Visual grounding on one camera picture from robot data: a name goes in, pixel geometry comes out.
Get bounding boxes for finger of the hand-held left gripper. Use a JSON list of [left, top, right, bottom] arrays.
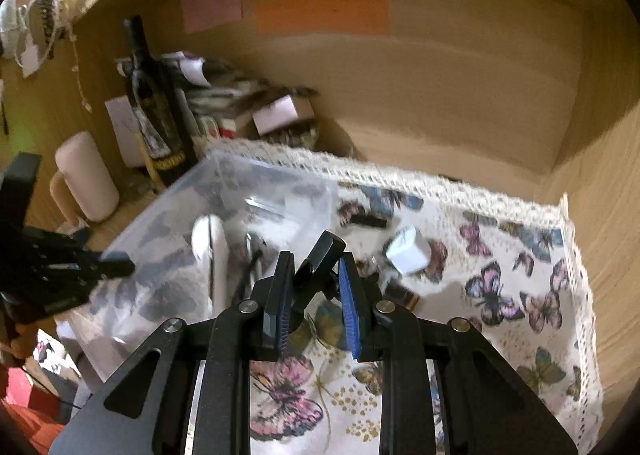
[[47, 255, 137, 308]]

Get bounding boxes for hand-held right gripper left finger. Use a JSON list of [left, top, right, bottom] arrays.
[[50, 251, 297, 455]]

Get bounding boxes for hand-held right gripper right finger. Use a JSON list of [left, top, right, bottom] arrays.
[[338, 252, 581, 455]]

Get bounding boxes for clear plastic container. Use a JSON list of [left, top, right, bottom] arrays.
[[90, 150, 341, 353]]

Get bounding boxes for black metal tool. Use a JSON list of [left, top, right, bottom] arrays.
[[231, 231, 268, 308]]

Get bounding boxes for small dark brown box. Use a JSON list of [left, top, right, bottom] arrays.
[[384, 279, 422, 312]]

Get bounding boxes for black plastic clip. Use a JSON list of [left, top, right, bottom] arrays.
[[292, 230, 347, 336]]

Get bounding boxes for white travel adapter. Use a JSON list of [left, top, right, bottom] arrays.
[[384, 226, 432, 277]]

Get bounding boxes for white handheld device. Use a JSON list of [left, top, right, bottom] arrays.
[[191, 215, 231, 308]]

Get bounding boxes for small black cylinder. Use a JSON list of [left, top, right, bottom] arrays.
[[345, 214, 389, 231]]

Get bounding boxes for pink mug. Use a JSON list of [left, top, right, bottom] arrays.
[[50, 131, 121, 232]]

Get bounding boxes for handwritten white paper note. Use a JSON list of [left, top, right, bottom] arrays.
[[104, 96, 147, 169]]

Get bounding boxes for butterfly print lace tablecloth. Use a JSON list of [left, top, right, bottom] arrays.
[[55, 137, 601, 455]]

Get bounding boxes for black wine bottle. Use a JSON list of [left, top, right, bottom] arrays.
[[122, 15, 199, 192]]

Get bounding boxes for red cloth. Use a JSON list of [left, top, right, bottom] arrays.
[[0, 365, 76, 455]]

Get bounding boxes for small white box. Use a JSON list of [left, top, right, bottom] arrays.
[[252, 95, 315, 136]]

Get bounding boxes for black lace headband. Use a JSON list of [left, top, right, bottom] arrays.
[[29, 0, 65, 60]]

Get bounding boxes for stack of papers and booklets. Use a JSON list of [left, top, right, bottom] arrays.
[[115, 51, 321, 146]]

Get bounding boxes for pink sticky note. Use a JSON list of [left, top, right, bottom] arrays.
[[181, 0, 244, 34]]

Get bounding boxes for orange sticky note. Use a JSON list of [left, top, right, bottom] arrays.
[[255, 0, 390, 34]]

